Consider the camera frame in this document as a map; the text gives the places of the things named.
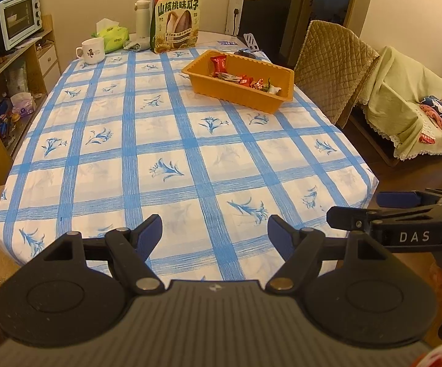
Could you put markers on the red labelled snack packet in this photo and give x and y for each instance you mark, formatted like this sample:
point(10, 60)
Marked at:
point(218, 65)

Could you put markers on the green tissue pack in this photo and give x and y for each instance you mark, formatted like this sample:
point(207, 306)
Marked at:
point(114, 38)

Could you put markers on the light blue toaster oven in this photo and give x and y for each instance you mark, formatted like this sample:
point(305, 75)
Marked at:
point(18, 19)

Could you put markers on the covered armchair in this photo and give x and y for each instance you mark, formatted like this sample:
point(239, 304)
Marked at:
point(397, 95)

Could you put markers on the white cardboard box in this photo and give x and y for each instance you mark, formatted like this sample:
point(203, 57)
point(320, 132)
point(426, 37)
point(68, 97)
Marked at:
point(233, 7)

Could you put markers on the white bottle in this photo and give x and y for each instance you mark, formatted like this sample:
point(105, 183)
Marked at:
point(142, 19)

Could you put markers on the wooden sofa frame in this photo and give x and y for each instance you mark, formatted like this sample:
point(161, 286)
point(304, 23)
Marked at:
point(370, 149)

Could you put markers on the pink tissue pack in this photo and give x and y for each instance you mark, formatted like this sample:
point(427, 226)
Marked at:
point(22, 105)

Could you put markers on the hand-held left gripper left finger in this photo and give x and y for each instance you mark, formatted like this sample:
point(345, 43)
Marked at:
point(150, 237)

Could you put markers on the white mug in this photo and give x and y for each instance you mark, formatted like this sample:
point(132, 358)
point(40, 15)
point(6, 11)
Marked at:
point(93, 51)

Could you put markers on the blue patterned pillow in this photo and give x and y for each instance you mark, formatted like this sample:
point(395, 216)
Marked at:
point(441, 109)

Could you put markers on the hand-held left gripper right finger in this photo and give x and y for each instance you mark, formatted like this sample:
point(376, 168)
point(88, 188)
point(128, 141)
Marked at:
point(280, 237)

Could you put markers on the large red snack packet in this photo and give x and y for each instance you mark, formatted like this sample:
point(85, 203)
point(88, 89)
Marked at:
point(246, 80)

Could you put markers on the white plastic stand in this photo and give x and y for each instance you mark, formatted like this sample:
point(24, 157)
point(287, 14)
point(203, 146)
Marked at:
point(252, 42)

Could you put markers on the blue white packet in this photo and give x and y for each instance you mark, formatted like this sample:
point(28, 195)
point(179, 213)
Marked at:
point(226, 44)

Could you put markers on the small black object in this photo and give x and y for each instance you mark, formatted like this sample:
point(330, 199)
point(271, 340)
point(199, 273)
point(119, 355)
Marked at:
point(246, 52)

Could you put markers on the red gold candy packet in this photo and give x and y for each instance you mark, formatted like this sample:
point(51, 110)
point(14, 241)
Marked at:
point(260, 83)

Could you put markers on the white drawer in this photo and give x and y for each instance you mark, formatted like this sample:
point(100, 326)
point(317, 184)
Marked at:
point(49, 57)

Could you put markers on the sunflower seed bag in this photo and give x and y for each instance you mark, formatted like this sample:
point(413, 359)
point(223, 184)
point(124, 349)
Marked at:
point(177, 23)

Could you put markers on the orange plastic tray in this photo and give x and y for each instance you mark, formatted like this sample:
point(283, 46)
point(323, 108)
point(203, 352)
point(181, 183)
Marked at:
point(236, 93)

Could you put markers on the clear green snack pouch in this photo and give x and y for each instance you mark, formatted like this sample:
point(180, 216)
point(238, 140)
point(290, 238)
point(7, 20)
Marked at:
point(272, 88)

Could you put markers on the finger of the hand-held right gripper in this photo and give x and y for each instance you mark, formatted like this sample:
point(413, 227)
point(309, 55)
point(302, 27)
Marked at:
point(397, 198)
point(343, 216)

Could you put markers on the black refrigerator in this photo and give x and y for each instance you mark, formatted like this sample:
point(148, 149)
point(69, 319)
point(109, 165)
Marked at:
point(263, 15)

